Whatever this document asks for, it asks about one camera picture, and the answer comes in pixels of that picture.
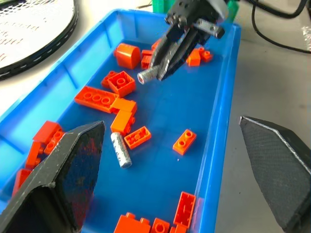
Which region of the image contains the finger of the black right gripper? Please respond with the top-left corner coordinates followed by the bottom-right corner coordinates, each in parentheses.
top-left (157, 29), bottom-right (199, 81)
top-left (149, 30), bottom-right (179, 73)

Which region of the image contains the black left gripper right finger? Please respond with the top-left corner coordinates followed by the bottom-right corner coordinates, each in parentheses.
top-left (239, 116), bottom-right (311, 233)

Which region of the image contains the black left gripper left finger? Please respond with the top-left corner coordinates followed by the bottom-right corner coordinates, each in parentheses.
top-left (0, 120), bottom-right (106, 233)

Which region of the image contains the silver cylindrical battery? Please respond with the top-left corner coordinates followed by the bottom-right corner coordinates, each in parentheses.
top-left (137, 66), bottom-right (159, 84)
top-left (110, 132), bottom-right (133, 169)

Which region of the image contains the blue plastic bin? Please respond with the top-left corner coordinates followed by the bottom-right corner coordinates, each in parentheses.
top-left (0, 9), bottom-right (242, 233)

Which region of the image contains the orange sloped brick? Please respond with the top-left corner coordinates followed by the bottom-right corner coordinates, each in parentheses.
top-left (186, 49), bottom-right (202, 67)

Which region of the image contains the small orange studded brick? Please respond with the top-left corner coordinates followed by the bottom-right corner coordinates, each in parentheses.
top-left (198, 47), bottom-right (214, 62)
top-left (101, 70), bottom-right (117, 88)

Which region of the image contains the orange rounded block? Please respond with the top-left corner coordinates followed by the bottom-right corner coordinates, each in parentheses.
top-left (114, 43), bottom-right (141, 70)

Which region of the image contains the orange two-by-two brick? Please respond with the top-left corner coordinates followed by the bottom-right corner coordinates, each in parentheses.
top-left (107, 70), bottom-right (136, 98)

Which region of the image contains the orange smooth brick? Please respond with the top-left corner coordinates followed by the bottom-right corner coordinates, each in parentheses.
top-left (111, 97), bottom-right (138, 115)
top-left (110, 110), bottom-right (136, 136)

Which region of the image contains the long orange studded brick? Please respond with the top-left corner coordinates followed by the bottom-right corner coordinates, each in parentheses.
top-left (73, 85), bottom-right (120, 114)

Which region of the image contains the orange two-stud plate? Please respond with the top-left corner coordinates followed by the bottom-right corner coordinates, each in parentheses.
top-left (173, 129), bottom-right (197, 155)

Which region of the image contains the orange upturned hollow brick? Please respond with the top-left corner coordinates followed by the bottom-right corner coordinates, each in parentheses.
top-left (173, 191), bottom-right (197, 228)
top-left (124, 126), bottom-right (152, 150)

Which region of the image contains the black rimmed white round racket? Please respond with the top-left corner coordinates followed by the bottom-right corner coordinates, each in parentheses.
top-left (0, 0), bottom-right (79, 81)

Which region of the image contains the black cable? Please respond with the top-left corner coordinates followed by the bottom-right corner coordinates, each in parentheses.
top-left (248, 0), bottom-right (311, 19)
top-left (252, 4), bottom-right (311, 53)

